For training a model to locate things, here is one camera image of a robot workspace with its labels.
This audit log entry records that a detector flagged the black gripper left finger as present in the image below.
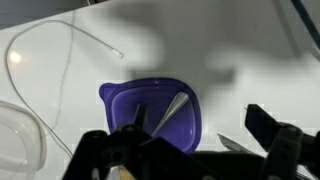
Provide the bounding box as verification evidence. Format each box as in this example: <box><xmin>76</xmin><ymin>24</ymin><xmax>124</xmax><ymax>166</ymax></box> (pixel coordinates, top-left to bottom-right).
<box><xmin>61</xmin><ymin>103</ymin><xmax>218</xmax><ymax>180</ymax></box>

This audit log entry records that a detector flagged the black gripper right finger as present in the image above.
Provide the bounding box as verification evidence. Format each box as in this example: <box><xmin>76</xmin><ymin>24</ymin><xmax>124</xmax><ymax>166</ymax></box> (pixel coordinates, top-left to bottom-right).
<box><xmin>244</xmin><ymin>103</ymin><xmax>320</xmax><ymax>180</ymax></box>

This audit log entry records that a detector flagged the wooden spatula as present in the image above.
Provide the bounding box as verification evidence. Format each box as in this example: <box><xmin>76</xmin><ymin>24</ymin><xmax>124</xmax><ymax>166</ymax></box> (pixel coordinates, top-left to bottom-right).
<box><xmin>117</xmin><ymin>165</ymin><xmax>135</xmax><ymax>180</ymax></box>

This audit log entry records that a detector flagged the purple plastic lid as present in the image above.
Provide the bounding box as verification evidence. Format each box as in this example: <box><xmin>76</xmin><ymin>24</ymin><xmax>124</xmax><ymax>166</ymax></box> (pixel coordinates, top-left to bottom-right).
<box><xmin>99</xmin><ymin>77</ymin><xmax>203</xmax><ymax>154</ymax></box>

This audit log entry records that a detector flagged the metal spoon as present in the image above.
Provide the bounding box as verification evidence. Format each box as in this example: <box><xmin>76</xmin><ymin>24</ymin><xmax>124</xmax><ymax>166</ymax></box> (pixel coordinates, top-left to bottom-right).
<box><xmin>150</xmin><ymin>92</ymin><xmax>190</xmax><ymax>138</ymax></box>

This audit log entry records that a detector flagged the clear plastic container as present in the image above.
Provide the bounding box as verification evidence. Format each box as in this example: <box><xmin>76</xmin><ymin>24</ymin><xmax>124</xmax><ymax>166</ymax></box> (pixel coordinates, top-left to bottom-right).
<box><xmin>0</xmin><ymin>99</ymin><xmax>48</xmax><ymax>180</ymax></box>

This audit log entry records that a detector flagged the dark green power cable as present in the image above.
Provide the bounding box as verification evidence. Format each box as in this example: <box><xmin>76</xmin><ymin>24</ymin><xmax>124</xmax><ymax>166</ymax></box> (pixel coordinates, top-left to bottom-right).
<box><xmin>289</xmin><ymin>0</ymin><xmax>320</xmax><ymax>43</ymax></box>

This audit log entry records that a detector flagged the thin white cable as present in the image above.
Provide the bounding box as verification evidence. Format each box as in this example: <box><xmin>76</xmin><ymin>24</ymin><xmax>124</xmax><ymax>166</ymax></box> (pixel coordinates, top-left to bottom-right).
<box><xmin>3</xmin><ymin>19</ymin><xmax>125</xmax><ymax>158</ymax></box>

